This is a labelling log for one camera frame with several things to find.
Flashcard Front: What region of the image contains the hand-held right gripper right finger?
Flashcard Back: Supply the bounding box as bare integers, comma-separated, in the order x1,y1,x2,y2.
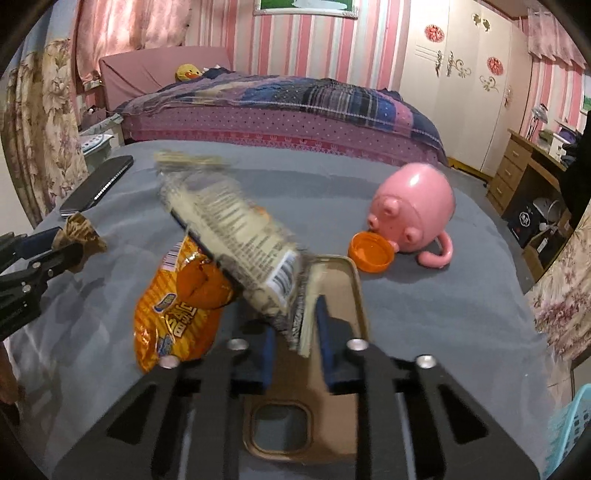
315,295,541,480

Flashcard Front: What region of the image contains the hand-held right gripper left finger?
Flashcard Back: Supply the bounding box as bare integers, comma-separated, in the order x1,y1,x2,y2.
53,330,278,480

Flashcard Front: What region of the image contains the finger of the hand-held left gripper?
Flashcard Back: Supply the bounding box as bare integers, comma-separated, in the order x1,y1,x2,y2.
0,242,88,342
0,227,62,259

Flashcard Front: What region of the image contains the brown patterned wrapper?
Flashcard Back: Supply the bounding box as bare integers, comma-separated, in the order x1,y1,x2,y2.
53,212,108,257

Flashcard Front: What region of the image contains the orange snack packet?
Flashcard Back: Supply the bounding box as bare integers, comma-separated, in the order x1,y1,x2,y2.
134,235,236,374

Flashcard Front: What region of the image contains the orange bottle cap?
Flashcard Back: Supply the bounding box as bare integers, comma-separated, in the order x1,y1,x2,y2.
348,231,397,274

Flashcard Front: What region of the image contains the silver snack packet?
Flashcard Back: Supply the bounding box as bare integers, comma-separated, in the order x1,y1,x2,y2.
154,150,319,358

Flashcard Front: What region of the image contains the teal plastic basket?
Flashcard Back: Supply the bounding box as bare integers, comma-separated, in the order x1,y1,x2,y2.
545,385,578,480

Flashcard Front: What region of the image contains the tan phone case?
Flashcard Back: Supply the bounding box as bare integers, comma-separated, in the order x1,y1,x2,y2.
242,256,370,462

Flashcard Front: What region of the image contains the black smartphone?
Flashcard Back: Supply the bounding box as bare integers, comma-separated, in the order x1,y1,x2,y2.
59,155,134,217

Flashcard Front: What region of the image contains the blue and floral curtain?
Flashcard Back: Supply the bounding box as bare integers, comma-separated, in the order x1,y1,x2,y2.
0,39,88,227
526,222,591,365

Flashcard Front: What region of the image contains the grey blue tablecloth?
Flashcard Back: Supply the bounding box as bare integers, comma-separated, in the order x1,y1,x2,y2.
9,138,573,480

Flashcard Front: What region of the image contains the white patterned stool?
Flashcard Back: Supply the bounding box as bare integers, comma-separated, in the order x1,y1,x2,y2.
78,117,123,158

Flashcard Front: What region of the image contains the pink pig mug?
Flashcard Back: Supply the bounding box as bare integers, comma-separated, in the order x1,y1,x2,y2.
368,165,457,268

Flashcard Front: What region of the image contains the pink bed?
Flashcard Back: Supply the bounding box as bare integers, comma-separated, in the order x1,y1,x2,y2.
99,44,448,162

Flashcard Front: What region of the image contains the yellow duck plush toy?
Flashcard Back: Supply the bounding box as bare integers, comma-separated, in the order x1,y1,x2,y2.
174,64,204,83

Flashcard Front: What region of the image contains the long pink curtain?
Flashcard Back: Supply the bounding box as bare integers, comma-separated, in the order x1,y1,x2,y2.
76,0,192,88

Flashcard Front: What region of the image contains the black box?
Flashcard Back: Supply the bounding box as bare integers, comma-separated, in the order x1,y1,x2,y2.
503,191,546,247

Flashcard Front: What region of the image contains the patchwork striped blanket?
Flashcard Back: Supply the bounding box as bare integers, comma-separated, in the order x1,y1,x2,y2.
113,76,446,158

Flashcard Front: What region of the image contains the wooden desk with drawers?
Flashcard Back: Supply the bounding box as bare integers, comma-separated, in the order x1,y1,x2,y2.
487,128,571,217

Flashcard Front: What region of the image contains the small white fan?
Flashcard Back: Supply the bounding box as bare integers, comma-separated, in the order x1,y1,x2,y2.
531,198,561,227

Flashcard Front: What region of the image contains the white wardrobe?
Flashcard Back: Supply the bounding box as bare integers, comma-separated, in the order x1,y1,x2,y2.
399,0,532,176

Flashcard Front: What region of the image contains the white box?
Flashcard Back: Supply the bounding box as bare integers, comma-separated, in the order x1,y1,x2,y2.
549,129,573,160

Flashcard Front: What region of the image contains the desk lamp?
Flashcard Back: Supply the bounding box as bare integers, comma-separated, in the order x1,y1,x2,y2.
526,104,550,144

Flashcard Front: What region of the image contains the framed wedding picture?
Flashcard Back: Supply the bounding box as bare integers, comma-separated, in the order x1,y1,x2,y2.
253,0,360,19

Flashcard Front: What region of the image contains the short pink curtain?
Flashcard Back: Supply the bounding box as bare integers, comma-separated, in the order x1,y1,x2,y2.
526,9,587,70

